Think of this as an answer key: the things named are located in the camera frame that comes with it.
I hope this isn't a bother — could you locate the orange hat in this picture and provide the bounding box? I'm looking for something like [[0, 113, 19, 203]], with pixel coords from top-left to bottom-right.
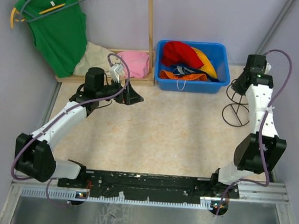
[[159, 70, 208, 82]]

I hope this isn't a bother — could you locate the yellow bucket hat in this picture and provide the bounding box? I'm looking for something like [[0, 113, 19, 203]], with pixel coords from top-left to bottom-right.
[[192, 48, 218, 79]]

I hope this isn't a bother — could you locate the black wire hat stand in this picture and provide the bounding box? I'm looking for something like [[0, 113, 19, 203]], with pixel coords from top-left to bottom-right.
[[221, 79, 250, 128]]

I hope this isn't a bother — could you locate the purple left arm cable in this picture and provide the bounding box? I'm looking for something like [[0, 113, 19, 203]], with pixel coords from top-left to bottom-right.
[[8, 47, 133, 212]]

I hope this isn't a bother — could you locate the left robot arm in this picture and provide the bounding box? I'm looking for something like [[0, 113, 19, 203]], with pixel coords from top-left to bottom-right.
[[11, 67, 144, 188]]

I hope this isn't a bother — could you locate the wooden clothes rack frame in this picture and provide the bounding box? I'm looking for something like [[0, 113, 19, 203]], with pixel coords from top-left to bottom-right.
[[10, 0, 161, 89]]

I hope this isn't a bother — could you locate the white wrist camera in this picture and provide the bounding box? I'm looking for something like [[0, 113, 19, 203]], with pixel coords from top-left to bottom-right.
[[264, 63, 272, 74], [109, 63, 125, 83]]

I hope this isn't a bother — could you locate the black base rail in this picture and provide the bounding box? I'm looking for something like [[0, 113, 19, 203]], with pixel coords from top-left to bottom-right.
[[58, 169, 227, 204]]

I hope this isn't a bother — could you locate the grey clothes hanger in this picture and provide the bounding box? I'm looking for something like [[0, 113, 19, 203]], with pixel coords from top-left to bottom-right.
[[10, 0, 87, 28]]

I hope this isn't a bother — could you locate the green tank top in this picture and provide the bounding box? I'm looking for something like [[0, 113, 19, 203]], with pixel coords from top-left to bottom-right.
[[15, 0, 88, 78]]

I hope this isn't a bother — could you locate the cream cloth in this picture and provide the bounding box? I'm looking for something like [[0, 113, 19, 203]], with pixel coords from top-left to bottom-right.
[[73, 41, 113, 76]]

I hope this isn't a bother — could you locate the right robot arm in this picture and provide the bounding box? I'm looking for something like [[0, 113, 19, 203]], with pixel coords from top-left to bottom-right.
[[209, 54, 287, 197]]

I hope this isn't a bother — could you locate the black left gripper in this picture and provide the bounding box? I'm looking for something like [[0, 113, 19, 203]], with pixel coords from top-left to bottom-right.
[[96, 75, 145, 106]]

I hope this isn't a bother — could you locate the navy blue hat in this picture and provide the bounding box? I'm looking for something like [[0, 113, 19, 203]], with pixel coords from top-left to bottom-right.
[[170, 65, 202, 76]]

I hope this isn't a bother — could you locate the red bucket hat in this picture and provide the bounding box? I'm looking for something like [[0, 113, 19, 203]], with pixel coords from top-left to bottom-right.
[[161, 41, 204, 68]]

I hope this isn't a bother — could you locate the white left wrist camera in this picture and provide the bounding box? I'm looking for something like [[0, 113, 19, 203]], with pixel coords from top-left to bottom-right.
[[109, 63, 125, 83]]

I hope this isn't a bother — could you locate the pink cloth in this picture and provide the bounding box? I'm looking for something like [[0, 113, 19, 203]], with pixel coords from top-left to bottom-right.
[[117, 50, 150, 79]]

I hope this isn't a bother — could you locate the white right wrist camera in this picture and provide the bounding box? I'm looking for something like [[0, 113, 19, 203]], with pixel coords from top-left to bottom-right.
[[264, 63, 272, 74]]

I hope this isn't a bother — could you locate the blue plastic bin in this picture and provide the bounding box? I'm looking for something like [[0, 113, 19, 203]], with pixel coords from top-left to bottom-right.
[[155, 39, 230, 94]]

